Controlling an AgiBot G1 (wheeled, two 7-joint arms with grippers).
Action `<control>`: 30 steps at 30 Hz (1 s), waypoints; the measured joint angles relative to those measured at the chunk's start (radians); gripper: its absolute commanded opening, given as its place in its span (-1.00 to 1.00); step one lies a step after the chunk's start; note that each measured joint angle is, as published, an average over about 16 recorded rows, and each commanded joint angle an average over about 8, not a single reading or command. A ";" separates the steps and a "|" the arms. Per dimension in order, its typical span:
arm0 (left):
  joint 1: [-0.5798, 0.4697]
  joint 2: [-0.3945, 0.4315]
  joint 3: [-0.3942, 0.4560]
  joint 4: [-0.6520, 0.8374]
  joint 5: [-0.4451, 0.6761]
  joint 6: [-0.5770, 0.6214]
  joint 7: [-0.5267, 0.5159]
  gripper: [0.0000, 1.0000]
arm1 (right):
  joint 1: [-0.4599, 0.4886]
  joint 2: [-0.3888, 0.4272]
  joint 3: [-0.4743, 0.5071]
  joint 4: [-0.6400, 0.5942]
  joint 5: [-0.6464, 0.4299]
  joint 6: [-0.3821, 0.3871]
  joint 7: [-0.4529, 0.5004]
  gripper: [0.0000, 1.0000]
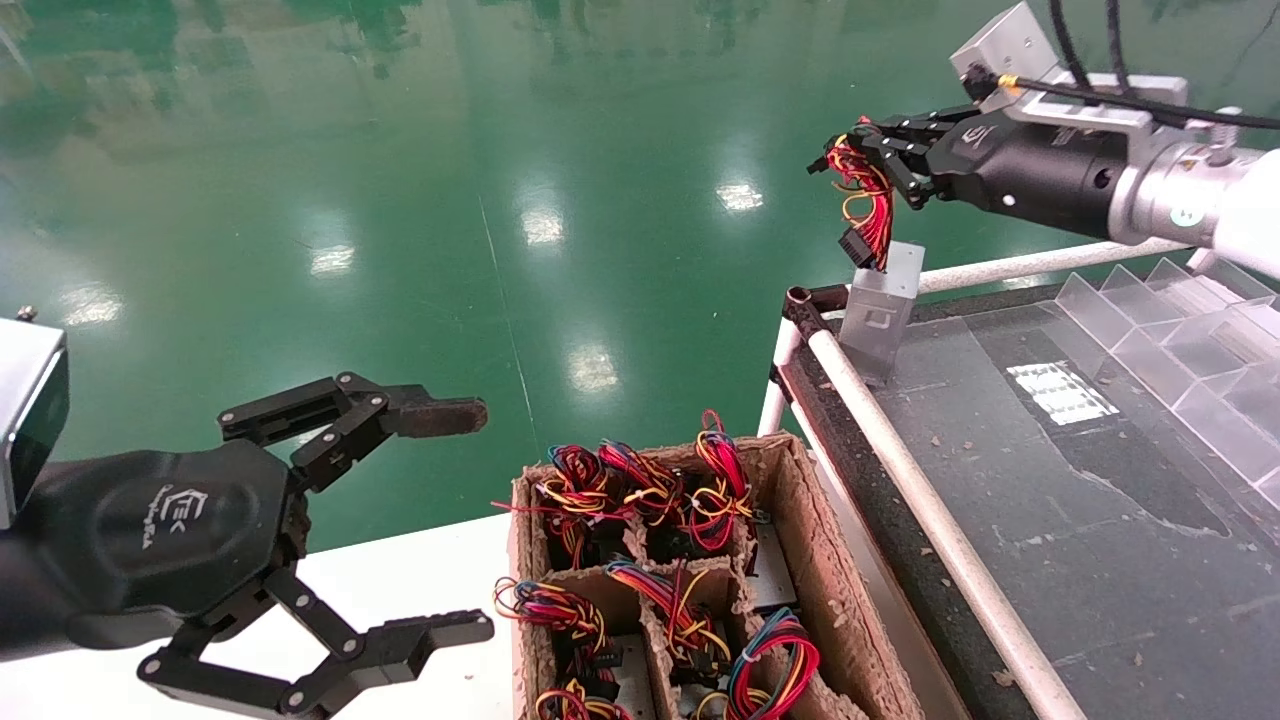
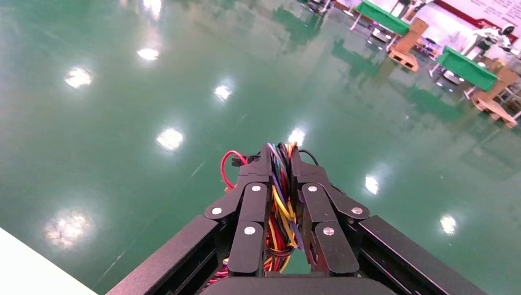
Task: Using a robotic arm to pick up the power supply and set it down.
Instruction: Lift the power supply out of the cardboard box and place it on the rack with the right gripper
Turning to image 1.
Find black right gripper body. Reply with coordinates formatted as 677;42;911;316
925;108;1126;241

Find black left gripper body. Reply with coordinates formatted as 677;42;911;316
0;440;309;663

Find white perforated label sheet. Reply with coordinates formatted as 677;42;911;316
1005;362;1121;426

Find clear acrylic divider organizer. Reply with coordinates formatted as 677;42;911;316
1055;258;1280;511

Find brown cardboard divider box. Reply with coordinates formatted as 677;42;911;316
510;433;926;720

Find black camera cable yellow tag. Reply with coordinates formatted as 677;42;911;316
968;68;1280;131

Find black looped cable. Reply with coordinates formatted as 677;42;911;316
1047;0;1128;96

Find black frame corner connector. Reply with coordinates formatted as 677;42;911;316
783;285;851;346

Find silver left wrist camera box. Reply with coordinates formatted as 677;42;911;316
0;305;71;531

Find white frame leg pipe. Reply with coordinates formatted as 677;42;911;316
757;320;804;439

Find power supply red-yellow wire bundle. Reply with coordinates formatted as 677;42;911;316
690;408;759;553

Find power supply blue-green-red wires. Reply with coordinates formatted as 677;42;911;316
725;607;823;720

